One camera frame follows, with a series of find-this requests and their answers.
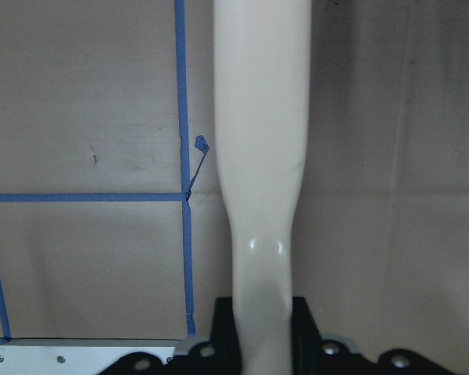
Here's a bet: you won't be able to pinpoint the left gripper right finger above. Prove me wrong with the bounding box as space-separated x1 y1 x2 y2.
291 296 321 359

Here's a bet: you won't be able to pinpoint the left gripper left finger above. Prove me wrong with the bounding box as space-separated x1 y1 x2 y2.
210 297 242 363

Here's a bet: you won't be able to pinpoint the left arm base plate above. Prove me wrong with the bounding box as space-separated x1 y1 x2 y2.
0 338 181 374

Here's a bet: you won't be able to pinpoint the beige hand brush black bristles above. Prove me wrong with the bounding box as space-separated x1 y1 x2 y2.
213 1 312 374

